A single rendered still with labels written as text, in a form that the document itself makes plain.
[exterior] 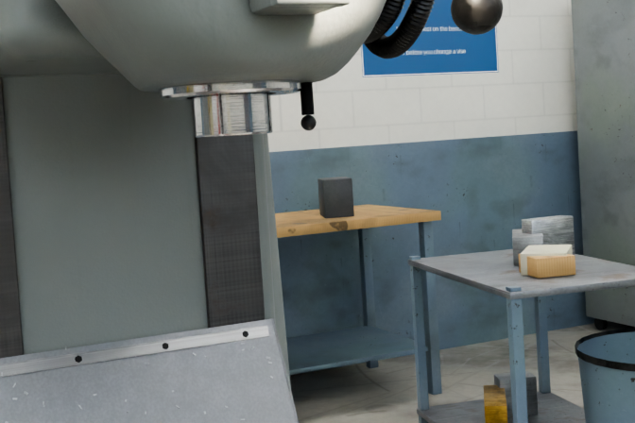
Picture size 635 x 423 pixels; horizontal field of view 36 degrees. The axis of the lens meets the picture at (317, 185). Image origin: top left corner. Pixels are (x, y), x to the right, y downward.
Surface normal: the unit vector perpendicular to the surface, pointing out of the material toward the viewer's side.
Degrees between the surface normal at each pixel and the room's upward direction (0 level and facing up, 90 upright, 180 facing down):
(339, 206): 90
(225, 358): 65
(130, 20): 122
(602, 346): 86
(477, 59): 90
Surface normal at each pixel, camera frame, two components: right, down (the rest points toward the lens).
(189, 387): 0.35, -0.43
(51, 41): 0.40, 0.47
